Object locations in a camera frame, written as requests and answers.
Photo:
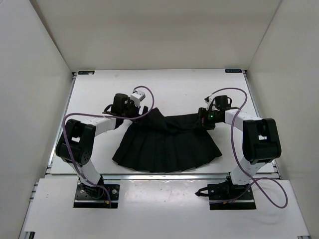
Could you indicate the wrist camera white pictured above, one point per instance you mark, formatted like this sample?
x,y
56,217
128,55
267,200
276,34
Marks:
x,y
137,96
209,99

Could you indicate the black pleated skirt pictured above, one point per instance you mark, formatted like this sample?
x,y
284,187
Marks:
x,y
164,144

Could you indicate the blue table label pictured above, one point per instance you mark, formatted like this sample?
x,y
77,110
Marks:
x,y
86,72
232,71

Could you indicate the aluminium table edge rail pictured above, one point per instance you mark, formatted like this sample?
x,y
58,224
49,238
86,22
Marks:
x,y
163,177

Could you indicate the left blue table label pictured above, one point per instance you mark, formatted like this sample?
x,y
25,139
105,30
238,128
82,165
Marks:
x,y
86,72

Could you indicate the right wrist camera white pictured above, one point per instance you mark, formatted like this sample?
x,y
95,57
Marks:
x,y
209,99

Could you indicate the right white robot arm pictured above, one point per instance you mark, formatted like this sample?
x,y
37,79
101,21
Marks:
x,y
260,139

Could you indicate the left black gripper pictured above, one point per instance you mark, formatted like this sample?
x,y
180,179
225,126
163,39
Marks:
x,y
130,103

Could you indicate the right blue table label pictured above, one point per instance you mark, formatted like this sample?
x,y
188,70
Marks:
x,y
232,71

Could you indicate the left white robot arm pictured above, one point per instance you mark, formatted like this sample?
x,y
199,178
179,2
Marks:
x,y
75,145

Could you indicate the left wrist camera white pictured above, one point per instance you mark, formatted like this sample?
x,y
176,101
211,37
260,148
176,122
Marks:
x,y
137,96

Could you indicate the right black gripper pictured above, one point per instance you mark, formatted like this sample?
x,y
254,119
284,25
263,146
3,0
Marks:
x,y
203,122

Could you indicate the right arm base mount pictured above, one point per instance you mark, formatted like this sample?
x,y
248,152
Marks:
x,y
227,196

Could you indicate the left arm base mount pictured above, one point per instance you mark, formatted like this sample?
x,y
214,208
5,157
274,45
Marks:
x,y
86,197

